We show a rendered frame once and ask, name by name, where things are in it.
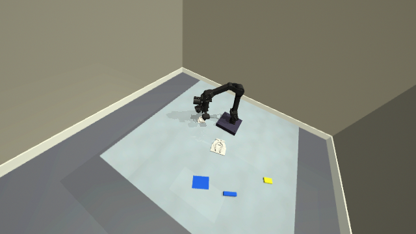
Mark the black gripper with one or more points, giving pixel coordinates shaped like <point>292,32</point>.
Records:
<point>205,115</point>

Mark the blue rectangular bar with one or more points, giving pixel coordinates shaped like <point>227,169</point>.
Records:
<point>228,193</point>

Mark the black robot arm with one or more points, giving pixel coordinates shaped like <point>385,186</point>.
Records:
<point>208,94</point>

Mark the yellow rectangular block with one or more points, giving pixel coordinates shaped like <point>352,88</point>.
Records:
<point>267,180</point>

